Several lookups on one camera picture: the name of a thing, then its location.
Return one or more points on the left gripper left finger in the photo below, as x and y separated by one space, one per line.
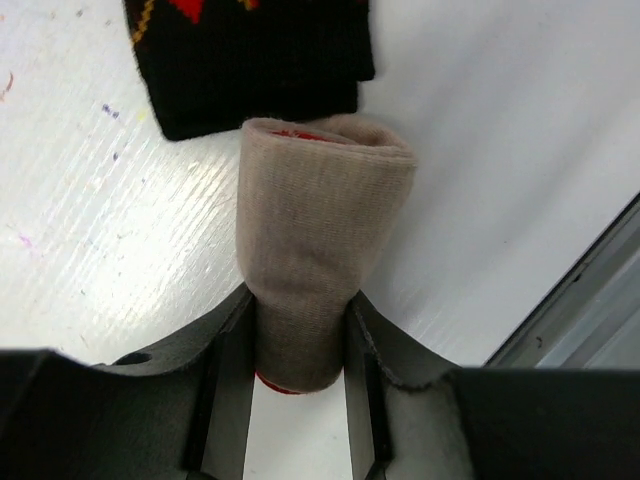
176 409

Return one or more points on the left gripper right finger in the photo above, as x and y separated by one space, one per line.
415 415

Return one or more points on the beige and red reindeer sock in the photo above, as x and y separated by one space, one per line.
315 207

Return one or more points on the black orange argyle sock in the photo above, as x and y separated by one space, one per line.
210 65

